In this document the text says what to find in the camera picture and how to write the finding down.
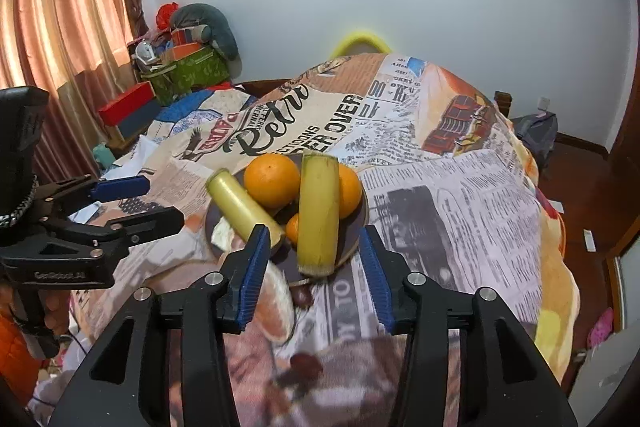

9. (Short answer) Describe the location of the wooden bed post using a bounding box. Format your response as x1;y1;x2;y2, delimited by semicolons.
493;90;514;118

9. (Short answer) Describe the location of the purple plate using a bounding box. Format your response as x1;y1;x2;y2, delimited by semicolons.
204;154;370;286

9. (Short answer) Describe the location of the peeled pomelo segment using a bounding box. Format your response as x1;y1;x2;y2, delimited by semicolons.
249;261;297;344

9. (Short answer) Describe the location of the grey backpack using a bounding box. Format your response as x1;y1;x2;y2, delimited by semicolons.
509;110;559;174

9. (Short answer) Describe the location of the person's left hand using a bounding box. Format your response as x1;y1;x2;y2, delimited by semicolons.
42;290;74;339

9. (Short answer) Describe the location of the pink slipper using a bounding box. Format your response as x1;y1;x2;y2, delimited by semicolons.
587;306;614;346

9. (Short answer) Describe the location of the green sugarcane piece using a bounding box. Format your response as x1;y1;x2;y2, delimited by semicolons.
206;170;286;249
296;151;341;278

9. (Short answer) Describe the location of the yellow foam tube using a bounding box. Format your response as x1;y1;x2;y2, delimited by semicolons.
329;30;394;58

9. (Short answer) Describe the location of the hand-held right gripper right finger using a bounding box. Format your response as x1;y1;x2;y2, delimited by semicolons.
359;224;579;427

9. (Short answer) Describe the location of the blue patchwork quilt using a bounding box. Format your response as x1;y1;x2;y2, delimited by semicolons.
142;83;257;140

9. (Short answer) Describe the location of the red plastic bag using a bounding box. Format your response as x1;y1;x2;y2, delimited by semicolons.
155;1;180;31

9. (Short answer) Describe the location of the green storage box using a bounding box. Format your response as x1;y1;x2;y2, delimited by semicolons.
139;49;232;106

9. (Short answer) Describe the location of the small orange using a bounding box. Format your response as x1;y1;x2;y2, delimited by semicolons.
284;212;301;249

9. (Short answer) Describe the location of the pink curtain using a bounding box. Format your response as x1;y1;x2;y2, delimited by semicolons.
0;0;137;170

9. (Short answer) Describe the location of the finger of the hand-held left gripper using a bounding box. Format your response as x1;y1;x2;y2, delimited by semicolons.
46;175;151;208
44;206;186;254

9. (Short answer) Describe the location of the newspaper print blanket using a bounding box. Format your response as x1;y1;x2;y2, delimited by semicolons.
70;52;581;427

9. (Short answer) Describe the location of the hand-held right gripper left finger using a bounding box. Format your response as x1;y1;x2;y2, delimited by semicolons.
47;223;272;427

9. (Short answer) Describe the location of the orange box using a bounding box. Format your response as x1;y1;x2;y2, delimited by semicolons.
169;41;212;59

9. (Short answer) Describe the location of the large orange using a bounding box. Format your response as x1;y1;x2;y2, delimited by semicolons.
243;154;302;210
337;162;363;219

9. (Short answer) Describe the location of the red box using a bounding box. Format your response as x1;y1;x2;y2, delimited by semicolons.
97;81;156;126

